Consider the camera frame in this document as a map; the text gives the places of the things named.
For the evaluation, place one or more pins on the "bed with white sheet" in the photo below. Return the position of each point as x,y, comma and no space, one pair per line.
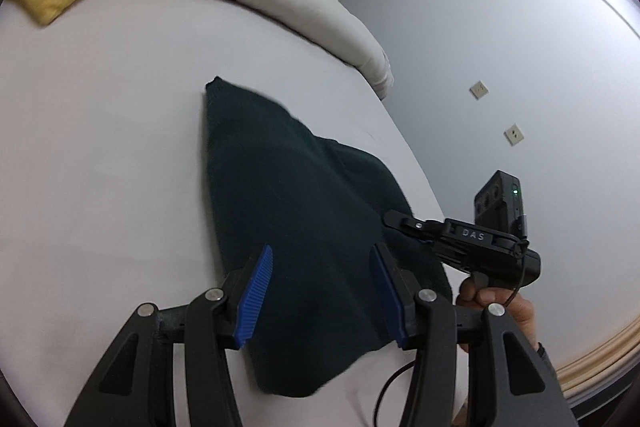
100,132

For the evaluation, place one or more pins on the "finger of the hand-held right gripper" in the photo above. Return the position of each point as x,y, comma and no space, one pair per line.
405,223

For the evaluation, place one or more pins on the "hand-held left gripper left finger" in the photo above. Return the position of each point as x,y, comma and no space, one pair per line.
255,292

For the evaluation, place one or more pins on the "dark green sweater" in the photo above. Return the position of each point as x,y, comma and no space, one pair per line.
300,207

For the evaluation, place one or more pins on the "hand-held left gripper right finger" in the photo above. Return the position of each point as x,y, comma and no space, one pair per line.
387,292

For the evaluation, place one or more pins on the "beige wall socket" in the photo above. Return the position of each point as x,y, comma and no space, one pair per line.
514,134
479,89

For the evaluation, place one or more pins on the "wooden baseboard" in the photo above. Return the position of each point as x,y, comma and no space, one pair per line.
600,357

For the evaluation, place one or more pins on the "person's right hand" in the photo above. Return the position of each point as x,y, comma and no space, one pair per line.
522,314

